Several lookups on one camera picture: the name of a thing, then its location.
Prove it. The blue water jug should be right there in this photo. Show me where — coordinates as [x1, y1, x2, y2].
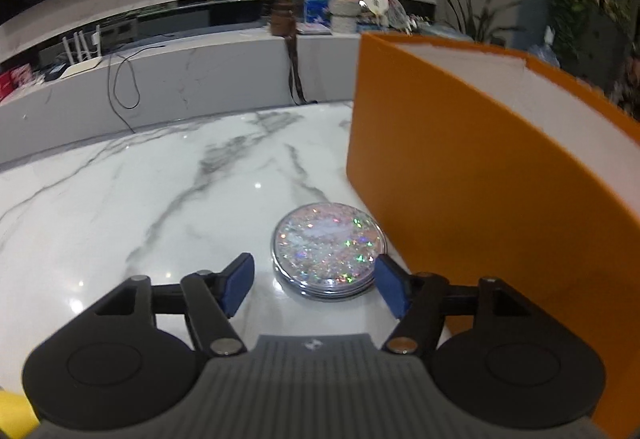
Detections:
[527, 25, 560, 69]

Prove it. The green leafy floor plant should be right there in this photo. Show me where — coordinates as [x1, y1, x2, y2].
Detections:
[445, 0, 526, 44]

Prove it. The climbing ivy plant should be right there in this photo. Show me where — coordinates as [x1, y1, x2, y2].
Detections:
[541, 0, 640, 96]

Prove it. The white wifi router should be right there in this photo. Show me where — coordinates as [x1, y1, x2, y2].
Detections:
[61, 25, 103, 78]

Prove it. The orange storage box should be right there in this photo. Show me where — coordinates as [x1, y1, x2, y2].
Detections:
[346, 34, 639, 438]

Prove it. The white woven basket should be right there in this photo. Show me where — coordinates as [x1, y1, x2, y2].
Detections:
[329, 0, 361, 34]

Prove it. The red gift box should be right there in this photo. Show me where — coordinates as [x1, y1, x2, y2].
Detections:
[0, 70, 20, 100]

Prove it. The brown leather camera case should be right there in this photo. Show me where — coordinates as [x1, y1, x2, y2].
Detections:
[270, 0, 307, 104]

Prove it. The black power cable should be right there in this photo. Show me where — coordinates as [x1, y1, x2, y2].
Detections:
[106, 44, 170, 135]

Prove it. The yellow bulb-shaped bottle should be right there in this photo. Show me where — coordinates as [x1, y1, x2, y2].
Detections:
[0, 389, 39, 439]

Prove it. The glitter round compact mirror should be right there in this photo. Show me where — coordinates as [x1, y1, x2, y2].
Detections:
[271, 202, 387, 300]

